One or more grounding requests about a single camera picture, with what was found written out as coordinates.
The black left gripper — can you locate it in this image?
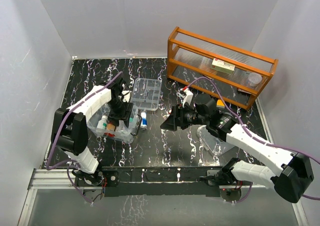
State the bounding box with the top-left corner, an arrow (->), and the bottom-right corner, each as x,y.
107,98 -> 133,128

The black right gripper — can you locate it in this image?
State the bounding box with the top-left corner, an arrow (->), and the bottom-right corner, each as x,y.
161,102 -> 209,131

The teal topped packet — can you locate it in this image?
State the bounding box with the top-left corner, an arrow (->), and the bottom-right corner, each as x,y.
128,113 -> 138,127

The brown syrup bottle orange cap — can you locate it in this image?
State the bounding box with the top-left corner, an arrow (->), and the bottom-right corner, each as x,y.
105,123 -> 117,132

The teal topped cotton swab bag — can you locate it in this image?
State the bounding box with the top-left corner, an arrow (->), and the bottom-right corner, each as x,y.
115,124 -> 131,135

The white medicine bottle green label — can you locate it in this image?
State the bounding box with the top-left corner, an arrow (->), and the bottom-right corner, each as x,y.
97,115 -> 108,130

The blue white bandage roll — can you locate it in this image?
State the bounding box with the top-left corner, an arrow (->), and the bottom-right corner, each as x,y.
140,111 -> 147,130

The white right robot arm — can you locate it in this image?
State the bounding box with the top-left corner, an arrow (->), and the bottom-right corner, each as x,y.
160,94 -> 314,203

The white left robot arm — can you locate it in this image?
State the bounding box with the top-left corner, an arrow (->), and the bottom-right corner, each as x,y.
51,73 -> 140,186

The clear medicine kit box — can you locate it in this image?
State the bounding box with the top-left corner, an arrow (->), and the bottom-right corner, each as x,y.
87,103 -> 141,144

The clear kit box lid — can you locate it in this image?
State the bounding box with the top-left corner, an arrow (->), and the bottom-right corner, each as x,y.
196,125 -> 235,157

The cream medicine box on shelf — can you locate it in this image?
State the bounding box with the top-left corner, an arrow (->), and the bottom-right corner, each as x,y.
211,58 -> 235,74

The clear compartment organizer tray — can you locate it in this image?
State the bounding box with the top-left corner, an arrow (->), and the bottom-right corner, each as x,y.
130,78 -> 162,112

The orange yellow tape roll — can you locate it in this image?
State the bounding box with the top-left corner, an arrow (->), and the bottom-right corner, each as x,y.
216,99 -> 225,109

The orange wooden shelf rack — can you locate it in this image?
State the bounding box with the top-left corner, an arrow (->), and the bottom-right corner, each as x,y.
167,27 -> 279,110

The clear plastic cup on shelf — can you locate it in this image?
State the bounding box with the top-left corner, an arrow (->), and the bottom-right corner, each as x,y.
247,72 -> 263,88

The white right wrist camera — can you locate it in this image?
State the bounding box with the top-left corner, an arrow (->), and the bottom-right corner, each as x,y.
177,87 -> 194,107

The black front mounting rail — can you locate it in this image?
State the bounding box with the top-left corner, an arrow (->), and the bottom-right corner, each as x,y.
75,166 -> 250,197

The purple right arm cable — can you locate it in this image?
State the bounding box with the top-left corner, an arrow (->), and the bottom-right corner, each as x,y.
183,76 -> 320,201

